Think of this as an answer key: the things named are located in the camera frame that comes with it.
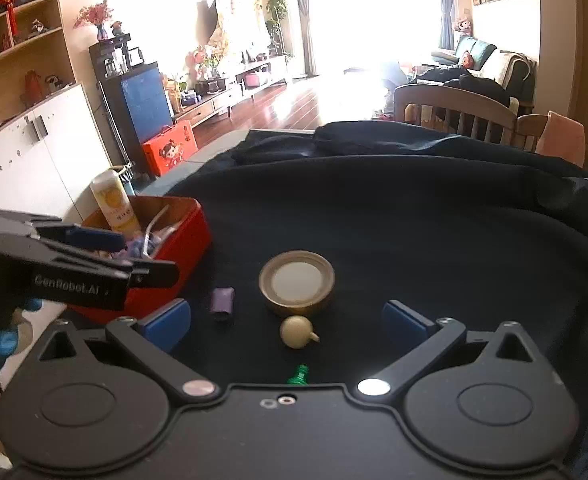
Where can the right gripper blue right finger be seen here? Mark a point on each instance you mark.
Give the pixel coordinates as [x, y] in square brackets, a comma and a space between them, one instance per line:
[406, 328]

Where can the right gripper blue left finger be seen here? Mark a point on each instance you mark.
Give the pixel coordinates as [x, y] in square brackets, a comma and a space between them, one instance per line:
[166, 326]

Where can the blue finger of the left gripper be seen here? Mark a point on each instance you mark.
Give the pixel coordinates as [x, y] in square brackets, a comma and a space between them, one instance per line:
[95, 240]

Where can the yellow white cylindrical canister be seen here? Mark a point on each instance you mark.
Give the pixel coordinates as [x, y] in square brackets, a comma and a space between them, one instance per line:
[111, 197]

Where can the purple small block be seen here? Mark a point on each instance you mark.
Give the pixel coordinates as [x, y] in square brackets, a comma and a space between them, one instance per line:
[221, 304]

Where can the cream round wooden toy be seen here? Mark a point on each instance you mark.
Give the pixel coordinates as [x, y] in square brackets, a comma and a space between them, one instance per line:
[296, 332]

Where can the green plastic toy piece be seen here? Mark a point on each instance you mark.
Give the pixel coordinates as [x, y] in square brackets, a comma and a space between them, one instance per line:
[300, 377]

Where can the purple monster toy figure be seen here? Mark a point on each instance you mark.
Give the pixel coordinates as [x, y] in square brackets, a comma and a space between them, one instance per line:
[142, 247]

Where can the red metal tin box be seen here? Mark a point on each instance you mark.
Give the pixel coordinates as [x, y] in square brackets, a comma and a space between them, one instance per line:
[180, 234]

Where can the white sideboard cabinet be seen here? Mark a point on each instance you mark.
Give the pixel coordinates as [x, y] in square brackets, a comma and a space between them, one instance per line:
[50, 155]

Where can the orange cartoon gift box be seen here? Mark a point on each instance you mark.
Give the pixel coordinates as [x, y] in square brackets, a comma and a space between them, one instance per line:
[172, 146]

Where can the dark navy table cloth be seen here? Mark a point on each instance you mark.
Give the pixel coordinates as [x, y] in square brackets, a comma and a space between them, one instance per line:
[488, 242]

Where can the dark cabinet with blue panel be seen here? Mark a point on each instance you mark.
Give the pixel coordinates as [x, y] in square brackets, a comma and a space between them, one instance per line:
[133, 96]

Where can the wooden dining chair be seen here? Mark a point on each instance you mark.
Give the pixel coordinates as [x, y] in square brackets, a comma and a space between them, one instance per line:
[469, 114]

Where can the red flowers in vase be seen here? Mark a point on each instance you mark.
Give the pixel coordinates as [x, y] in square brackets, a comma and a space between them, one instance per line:
[97, 15]

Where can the low white tv console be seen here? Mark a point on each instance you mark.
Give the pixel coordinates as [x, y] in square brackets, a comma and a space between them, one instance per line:
[218, 96]

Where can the pink towel on chair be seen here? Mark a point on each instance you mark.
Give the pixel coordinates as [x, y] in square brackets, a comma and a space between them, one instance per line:
[563, 138]

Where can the dark green sofa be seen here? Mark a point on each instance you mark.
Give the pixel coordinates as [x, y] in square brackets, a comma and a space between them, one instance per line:
[515, 72]

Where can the wooden wall shelf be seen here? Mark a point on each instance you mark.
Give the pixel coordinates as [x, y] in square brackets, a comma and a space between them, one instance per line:
[34, 58]

